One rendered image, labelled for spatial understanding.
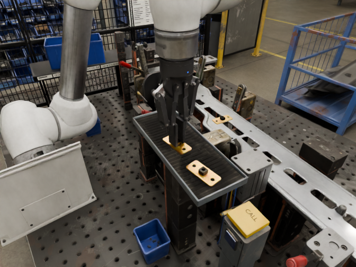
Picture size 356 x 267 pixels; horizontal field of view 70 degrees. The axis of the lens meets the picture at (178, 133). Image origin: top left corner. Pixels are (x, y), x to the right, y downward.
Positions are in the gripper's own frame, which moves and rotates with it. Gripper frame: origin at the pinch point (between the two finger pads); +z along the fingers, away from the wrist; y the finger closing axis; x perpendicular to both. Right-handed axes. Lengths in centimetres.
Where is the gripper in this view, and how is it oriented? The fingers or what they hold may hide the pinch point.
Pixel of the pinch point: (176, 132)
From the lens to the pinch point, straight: 66.5
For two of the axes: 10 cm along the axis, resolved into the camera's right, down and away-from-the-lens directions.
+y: -7.8, 3.7, -5.1
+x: 6.3, 4.6, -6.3
